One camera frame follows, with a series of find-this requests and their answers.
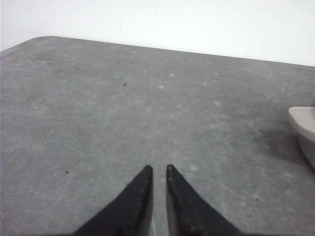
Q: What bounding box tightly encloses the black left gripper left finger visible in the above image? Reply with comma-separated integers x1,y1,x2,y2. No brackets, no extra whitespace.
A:
73,165,153,236

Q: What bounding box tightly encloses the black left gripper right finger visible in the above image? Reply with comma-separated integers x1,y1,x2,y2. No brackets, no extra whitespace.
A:
166,164,241,236

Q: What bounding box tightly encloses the stainless steel steamer pot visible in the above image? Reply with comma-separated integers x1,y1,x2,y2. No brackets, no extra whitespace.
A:
288,106,315,168

